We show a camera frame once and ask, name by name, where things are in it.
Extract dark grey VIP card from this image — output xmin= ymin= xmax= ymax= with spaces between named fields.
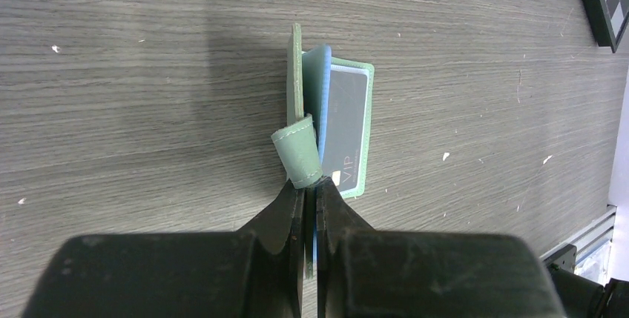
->
xmin=322 ymin=67 xmax=368 ymax=193

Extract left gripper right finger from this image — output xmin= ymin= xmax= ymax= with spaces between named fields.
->
xmin=315 ymin=180 xmax=564 ymax=317

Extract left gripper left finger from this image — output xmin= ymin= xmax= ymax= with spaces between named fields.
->
xmin=23 ymin=182 xmax=305 ymax=317

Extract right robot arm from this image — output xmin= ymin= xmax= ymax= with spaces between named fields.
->
xmin=543 ymin=244 xmax=628 ymax=318

